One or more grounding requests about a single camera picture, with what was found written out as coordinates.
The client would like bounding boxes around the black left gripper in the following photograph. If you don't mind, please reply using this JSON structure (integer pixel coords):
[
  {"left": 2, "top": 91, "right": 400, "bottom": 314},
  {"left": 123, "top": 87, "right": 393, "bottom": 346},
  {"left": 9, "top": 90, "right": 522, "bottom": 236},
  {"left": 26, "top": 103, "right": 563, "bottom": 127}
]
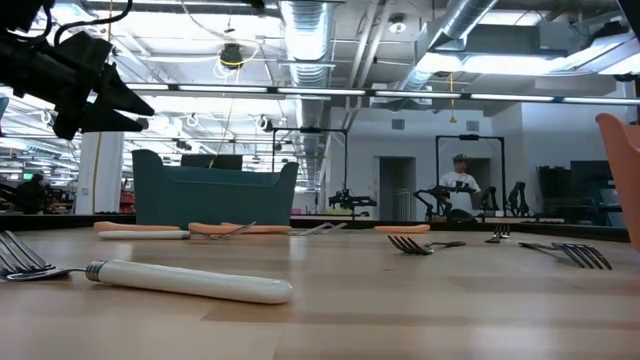
[{"left": 0, "top": 30, "right": 156, "bottom": 141}]

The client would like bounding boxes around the orange-handled fork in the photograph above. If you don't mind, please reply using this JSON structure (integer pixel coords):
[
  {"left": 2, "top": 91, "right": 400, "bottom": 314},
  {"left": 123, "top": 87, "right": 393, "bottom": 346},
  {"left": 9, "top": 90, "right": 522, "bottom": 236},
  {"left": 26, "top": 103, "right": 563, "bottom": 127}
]
[
  {"left": 93, "top": 220, "right": 182, "bottom": 233},
  {"left": 219, "top": 221, "right": 326, "bottom": 235},
  {"left": 319, "top": 221, "right": 432, "bottom": 235},
  {"left": 187, "top": 222, "right": 321, "bottom": 237}
]

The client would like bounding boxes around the all-metal fork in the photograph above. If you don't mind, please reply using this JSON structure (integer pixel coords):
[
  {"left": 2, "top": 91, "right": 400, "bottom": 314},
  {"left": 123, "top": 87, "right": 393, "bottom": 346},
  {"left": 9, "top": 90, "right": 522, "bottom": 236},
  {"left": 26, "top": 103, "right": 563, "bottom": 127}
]
[{"left": 386, "top": 234, "right": 467, "bottom": 257}]

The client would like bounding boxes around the black fork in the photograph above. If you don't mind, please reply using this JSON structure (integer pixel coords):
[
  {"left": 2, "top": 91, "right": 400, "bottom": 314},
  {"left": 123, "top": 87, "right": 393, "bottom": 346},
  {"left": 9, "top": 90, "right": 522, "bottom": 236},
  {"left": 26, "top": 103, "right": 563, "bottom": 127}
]
[{"left": 484, "top": 224, "right": 512, "bottom": 245}]

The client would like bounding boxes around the metal fork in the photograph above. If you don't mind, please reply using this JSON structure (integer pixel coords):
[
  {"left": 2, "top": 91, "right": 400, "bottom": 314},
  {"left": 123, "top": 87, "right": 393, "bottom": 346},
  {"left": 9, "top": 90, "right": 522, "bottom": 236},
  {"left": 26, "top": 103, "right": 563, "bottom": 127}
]
[{"left": 518, "top": 241, "right": 614, "bottom": 272}]

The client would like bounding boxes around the white pillar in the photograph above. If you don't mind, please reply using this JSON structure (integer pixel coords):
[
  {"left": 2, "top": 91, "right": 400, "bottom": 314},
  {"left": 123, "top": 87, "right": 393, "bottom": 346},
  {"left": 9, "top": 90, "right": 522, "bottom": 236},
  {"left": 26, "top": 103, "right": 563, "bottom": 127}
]
[{"left": 74, "top": 130, "right": 125, "bottom": 215}]

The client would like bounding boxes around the person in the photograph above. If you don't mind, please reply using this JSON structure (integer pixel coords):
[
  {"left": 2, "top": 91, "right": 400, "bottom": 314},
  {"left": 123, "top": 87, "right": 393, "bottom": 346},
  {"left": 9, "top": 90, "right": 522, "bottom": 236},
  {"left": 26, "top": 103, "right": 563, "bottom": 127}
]
[
  {"left": 438, "top": 153, "right": 482, "bottom": 214},
  {"left": 16, "top": 172, "right": 50, "bottom": 215}
]

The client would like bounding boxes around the black monitor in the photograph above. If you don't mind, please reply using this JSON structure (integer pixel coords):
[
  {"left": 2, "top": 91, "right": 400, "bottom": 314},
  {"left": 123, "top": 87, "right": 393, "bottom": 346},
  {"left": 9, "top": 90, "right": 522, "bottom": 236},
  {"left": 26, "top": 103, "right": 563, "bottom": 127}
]
[
  {"left": 569, "top": 159, "right": 625, "bottom": 194},
  {"left": 179, "top": 153, "right": 245, "bottom": 171}
]

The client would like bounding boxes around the long LED light bar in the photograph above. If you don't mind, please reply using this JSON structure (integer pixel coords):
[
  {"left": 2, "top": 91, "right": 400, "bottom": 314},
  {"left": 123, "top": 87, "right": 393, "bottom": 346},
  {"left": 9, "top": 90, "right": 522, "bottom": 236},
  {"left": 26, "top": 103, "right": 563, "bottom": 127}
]
[{"left": 124, "top": 82, "right": 640, "bottom": 107}]

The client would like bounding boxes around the dark teal plastic bin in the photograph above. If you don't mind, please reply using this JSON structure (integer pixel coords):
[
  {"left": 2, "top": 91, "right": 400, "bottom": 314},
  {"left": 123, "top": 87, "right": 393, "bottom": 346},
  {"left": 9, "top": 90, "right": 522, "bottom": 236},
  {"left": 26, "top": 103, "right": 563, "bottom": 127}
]
[{"left": 131, "top": 148, "right": 300, "bottom": 229}]

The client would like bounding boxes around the orange plastic bin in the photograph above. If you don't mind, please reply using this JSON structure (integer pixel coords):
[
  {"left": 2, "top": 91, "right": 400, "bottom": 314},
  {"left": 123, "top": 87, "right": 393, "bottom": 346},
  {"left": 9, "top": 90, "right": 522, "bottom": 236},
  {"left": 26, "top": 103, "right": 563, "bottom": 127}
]
[{"left": 594, "top": 112, "right": 640, "bottom": 251}]

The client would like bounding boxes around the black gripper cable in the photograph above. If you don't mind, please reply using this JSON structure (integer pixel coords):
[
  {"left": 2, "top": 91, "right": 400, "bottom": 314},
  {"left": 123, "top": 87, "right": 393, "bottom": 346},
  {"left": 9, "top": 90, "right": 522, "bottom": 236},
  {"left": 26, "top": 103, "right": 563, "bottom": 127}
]
[{"left": 49, "top": 0, "right": 134, "bottom": 47}]

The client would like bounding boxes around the white-handled fork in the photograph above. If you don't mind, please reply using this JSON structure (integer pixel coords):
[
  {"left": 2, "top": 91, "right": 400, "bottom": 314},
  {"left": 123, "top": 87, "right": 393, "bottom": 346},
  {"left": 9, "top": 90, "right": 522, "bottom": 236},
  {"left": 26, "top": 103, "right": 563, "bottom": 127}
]
[
  {"left": 0, "top": 229, "right": 295, "bottom": 306},
  {"left": 97, "top": 220, "right": 258, "bottom": 242}
]

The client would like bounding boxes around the black station frame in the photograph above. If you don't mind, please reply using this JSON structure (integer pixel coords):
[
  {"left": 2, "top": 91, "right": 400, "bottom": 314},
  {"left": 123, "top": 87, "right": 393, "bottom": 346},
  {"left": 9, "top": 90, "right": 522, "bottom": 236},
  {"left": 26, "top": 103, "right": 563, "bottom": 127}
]
[
  {"left": 271, "top": 127, "right": 350, "bottom": 217},
  {"left": 434, "top": 133, "right": 506, "bottom": 221}
]

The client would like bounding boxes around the silver ventilation duct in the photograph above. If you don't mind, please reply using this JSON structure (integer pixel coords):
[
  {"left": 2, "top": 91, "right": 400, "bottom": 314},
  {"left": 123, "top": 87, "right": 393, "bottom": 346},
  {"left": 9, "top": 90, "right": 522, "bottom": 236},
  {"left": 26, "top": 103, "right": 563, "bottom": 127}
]
[
  {"left": 399, "top": 0, "right": 501, "bottom": 94},
  {"left": 277, "top": 0, "right": 335, "bottom": 191}
]

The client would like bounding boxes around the black metal table frame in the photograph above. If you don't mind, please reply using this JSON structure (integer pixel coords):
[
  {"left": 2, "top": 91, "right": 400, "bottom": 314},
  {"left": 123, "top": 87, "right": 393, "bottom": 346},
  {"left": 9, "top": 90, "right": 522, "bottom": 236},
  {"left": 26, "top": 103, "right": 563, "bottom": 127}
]
[{"left": 0, "top": 213, "right": 640, "bottom": 245}]

